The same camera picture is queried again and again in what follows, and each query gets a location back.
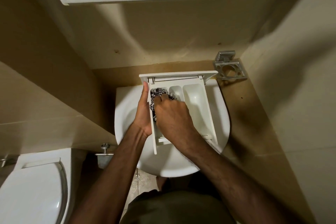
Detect person's dark shorts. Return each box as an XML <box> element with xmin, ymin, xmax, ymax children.
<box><xmin>120</xmin><ymin>189</ymin><xmax>237</xmax><ymax>224</ymax></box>

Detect person's left forearm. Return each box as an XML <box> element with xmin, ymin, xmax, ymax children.
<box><xmin>69</xmin><ymin>125</ymin><xmax>150</xmax><ymax>224</ymax></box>

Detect white detergent drawer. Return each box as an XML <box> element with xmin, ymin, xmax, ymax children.
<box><xmin>138</xmin><ymin>71</ymin><xmax>219</xmax><ymax>155</ymax></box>

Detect person's right hand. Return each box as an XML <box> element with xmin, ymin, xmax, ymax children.
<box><xmin>153</xmin><ymin>94</ymin><xmax>198</xmax><ymax>155</ymax></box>

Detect white ceramic sink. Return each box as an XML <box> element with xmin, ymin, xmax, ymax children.
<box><xmin>114</xmin><ymin>78</ymin><xmax>231</xmax><ymax>178</ymax></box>

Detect white toilet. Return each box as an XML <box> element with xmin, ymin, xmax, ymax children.
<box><xmin>0</xmin><ymin>147</ymin><xmax>88</xmax><ymax>224</ymax></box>

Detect chrome soap dish holder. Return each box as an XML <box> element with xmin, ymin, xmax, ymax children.
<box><xmin>213</xmin><ymin>50</ymin><xmax>248</xmax><ymax>81</ymax></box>

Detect person's left hand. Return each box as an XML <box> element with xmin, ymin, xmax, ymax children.
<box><xmin>132</xmin><ymin>81</ymin><xmax>154</xmax><ymax>138</ymax></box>

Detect black white checkered cloth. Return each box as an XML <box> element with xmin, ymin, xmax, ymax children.
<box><xmin>149</xmin><ymin>87</ymin><xmax>178</xmax><ymax>123</ymax></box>

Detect person's right forearm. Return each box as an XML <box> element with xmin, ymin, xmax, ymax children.
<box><xmin>183</xmin><ymin>133</ymin><xmax>294</xmax><ymax>224</ymax></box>

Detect chrome toilet paper holder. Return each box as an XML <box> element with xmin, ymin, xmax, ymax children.
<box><xmin>95</xmin><ymin>143</ymin><xmax>115</xmax><ymax>169</ymax></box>

